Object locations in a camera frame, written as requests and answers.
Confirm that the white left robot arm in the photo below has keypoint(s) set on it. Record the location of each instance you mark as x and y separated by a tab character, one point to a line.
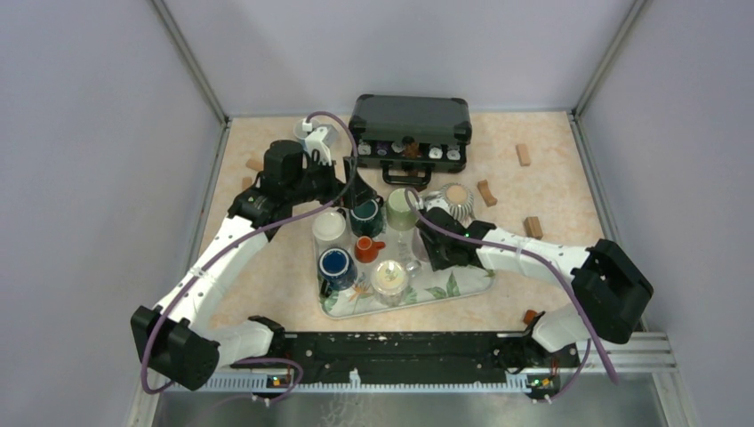
173	338

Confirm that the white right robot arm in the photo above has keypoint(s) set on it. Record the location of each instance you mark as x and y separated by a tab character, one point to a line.
607	292

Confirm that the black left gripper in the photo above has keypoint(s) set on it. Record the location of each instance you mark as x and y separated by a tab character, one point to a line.
334	183

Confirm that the dark teal mug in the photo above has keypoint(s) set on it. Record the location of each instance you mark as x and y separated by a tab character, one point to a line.
366	220

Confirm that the small red-brown block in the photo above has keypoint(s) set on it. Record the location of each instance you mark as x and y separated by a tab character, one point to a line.
530	316

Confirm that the dark blue mug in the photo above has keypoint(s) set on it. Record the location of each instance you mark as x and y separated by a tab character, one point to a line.
336	271

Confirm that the grey striped ribbed cup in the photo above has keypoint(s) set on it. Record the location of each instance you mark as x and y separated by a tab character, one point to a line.
459	198

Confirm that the white ribbed mug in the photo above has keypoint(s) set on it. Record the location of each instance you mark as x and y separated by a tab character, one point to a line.
330	229

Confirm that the dark green carrying case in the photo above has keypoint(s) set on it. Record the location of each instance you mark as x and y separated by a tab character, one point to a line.
409	138

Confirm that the light green mug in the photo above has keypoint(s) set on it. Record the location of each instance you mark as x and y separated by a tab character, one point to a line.
400	215

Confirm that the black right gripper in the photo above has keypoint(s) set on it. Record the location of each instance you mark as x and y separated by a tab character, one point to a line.
437	263

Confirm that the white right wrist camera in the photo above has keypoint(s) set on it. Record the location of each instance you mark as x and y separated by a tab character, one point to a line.
430	202

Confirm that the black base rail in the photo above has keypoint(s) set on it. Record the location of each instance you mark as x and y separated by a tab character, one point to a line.
432	360

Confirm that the dark wooden block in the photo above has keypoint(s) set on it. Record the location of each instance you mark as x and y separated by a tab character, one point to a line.
533	228

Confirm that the light wooden block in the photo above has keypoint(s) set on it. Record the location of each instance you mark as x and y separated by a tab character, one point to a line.
486	193

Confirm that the small orange cup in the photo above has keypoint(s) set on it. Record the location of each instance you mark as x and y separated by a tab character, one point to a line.
366	249

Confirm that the wooden block right rear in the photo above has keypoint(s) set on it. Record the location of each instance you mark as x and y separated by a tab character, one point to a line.
523	155

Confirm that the wooden block left upper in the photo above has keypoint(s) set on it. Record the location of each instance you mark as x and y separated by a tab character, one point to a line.
255	164

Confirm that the floral white serving tray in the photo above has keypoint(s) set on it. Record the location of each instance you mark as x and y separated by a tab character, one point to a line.
369	267

